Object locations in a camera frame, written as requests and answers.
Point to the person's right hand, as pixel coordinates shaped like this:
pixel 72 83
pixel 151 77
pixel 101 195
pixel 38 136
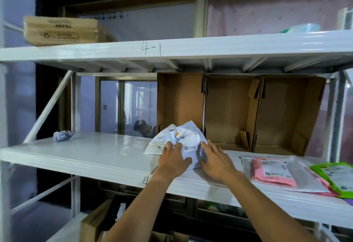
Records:
pixel 218 164

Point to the person's left hand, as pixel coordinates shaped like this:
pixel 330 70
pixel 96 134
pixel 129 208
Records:
pixel 172 163

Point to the large grey-blue mailer bag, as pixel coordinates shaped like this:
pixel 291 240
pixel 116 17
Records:
pixel 190 137

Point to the small pink packet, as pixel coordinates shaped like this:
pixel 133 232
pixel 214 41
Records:
pixel 259 172

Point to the green mailer bag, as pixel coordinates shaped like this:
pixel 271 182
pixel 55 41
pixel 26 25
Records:
pixel 317 170

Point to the purple mailer bag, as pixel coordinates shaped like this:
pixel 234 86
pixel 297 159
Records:
pixel 348 201

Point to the person's left forearm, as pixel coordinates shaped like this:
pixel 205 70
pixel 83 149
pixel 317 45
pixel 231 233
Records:
pixel 140 211

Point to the person's right forearm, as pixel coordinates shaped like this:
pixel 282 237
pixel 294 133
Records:
pixel 270 211

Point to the white metal shelf rack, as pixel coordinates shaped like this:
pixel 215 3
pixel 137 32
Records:
pixel 82 153

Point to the open brown cardboard box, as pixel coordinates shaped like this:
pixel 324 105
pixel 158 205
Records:
pixel 229 106
pixel 284 112
pixel 182 98

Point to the black package with white label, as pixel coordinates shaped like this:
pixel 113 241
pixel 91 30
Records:
pixel 114 208

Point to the brown cardboard carton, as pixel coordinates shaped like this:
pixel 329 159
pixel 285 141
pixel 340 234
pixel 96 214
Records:
pixel 92 222
pixel 165 236

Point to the crumpled blue plastic film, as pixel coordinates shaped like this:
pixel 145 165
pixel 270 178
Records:
pixel 63 136

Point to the clear tape roll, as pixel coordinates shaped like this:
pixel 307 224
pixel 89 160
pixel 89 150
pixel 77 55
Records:
pixel 300 28

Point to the flat wrapped cardboard box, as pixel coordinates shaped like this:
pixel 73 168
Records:
pixel 63 30

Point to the metal window frame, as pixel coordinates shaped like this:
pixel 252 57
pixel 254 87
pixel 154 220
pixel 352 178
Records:
pixel 110 106

